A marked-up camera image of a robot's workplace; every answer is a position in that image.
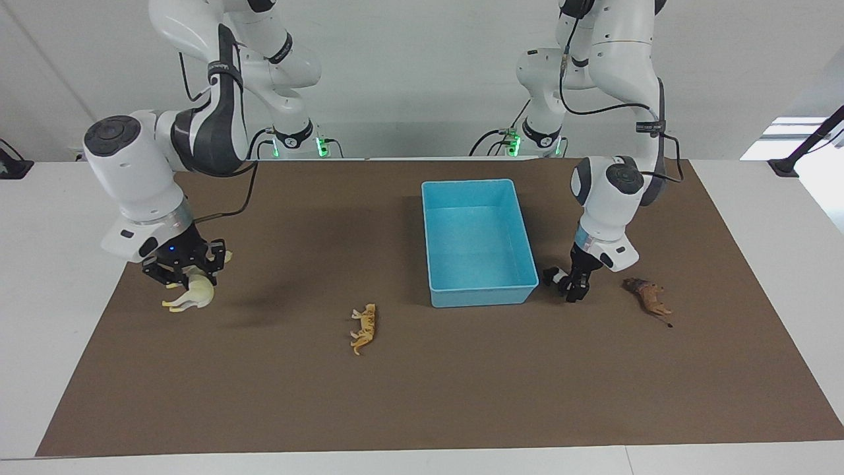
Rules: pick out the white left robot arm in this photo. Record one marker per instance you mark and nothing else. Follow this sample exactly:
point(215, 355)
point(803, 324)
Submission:
point(610, 204)

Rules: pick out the brown table mat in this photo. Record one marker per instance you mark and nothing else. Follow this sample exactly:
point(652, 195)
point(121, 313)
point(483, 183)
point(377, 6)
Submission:
point(461, 382)

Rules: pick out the brown lion toy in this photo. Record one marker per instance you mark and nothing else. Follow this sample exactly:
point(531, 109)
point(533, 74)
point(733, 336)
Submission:
point(649, 297)

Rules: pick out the black and white panda toy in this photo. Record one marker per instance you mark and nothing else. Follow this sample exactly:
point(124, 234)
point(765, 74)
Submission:
point(552, 274)

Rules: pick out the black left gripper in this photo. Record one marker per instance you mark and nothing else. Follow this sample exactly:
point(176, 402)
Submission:
point(585, 264)

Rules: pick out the orange striped tiger toy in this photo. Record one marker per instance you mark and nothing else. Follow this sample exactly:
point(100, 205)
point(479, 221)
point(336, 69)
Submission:
point(367, 323)

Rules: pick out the light blue storage box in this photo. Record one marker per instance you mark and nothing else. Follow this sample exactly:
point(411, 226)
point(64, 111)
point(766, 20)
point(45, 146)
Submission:
point(478, 244)

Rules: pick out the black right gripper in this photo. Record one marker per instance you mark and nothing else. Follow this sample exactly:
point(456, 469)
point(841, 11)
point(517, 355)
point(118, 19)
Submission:
point(178, 251)

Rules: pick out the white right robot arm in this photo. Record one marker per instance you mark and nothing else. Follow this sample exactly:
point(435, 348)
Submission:
point(132, 171)

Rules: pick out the black clamp mount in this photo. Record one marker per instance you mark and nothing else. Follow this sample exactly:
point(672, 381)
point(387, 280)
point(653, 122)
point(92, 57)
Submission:
point(13, 168)

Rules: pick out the cream alpaca toy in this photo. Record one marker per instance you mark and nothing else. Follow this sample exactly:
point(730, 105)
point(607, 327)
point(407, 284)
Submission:
point(198, 293)

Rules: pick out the black stand pole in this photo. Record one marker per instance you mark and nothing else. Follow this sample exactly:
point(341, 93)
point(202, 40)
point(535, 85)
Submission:
point(784, 165)

